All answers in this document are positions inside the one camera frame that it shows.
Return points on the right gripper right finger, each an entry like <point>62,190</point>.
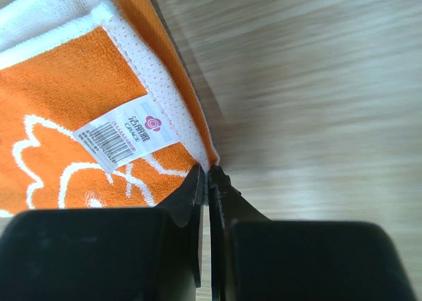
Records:
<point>256,258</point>

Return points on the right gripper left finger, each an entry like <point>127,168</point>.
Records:
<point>148,253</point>

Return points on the white orange flower towel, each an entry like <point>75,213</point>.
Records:
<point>97,109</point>

